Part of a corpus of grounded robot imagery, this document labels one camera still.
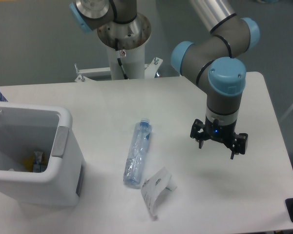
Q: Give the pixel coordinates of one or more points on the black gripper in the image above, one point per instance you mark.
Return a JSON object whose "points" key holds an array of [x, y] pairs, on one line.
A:
{"points": [[221, 133]]}

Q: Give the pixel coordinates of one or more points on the crushed clear plastic bottle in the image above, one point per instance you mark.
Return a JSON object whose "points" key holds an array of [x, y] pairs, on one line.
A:
{"points": [[137, 153]]}

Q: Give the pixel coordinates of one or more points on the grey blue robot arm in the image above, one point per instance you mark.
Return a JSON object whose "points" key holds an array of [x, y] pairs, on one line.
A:
{"points": [[212, 66]]}

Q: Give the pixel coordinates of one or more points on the white trash can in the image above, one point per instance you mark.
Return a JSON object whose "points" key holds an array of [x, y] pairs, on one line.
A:
{"points": [[26, 128]]}

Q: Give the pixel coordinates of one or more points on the grey wrapper in can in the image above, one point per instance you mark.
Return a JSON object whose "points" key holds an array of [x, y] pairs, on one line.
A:
{"points": [[39, 163]]}

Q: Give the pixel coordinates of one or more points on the yellow trash in can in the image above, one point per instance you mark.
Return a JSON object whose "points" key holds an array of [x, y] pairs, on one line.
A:
{"points": [[28, 164]]}

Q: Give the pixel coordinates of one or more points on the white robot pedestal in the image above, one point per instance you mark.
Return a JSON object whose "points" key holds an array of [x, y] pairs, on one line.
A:
{"points": [[125, 46]]}

